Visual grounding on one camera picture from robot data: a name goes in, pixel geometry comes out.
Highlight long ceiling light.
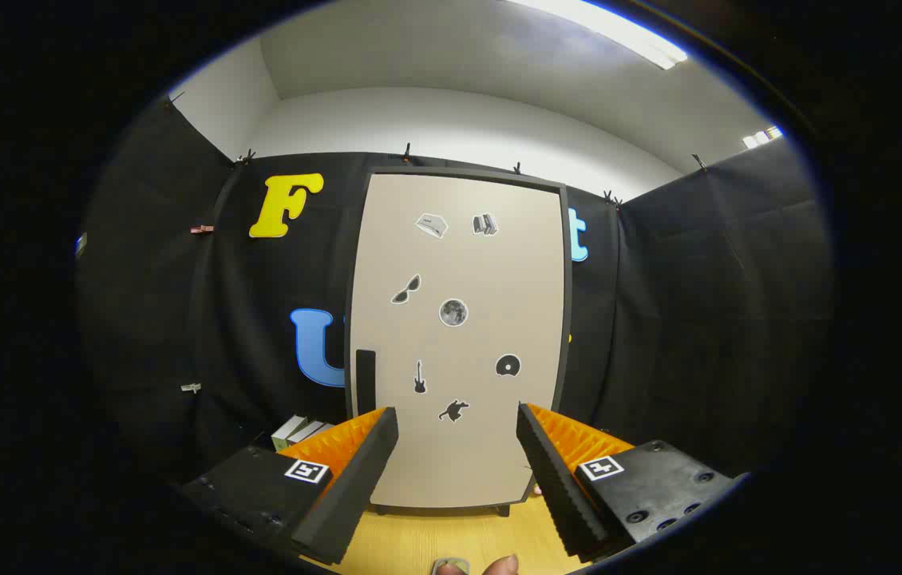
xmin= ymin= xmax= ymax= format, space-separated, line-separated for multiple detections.
xmin=511 ymin=0 xmax=689 ymax=71

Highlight black backdrop cloth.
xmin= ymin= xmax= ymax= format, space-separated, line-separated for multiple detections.
xmin=76 ymin=100 xmax=833 ymax=490

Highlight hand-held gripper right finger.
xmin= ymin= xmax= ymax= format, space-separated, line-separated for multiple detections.
xmin=516 ymin=402 xmax=742 ymax=561

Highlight dark grey cabinet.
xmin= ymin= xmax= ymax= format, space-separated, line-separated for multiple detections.
xmin=343 ymin=166 xmax=574 ymax=517

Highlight small ceiling light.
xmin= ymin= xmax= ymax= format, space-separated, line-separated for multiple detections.
xmin=742 ymin=125 xmax=784 ymax=150

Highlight green book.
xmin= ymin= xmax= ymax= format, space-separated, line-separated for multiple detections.
xmin=271 ymin=415 xmax=307 ymax=451

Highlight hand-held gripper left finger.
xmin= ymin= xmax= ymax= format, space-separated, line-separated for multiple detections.
xmin=182 ymin=406 xmax=401 ymax=566

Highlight black door handle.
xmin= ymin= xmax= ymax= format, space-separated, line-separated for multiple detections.
xmin=356 ymin=349 xmax=377 ymax=412

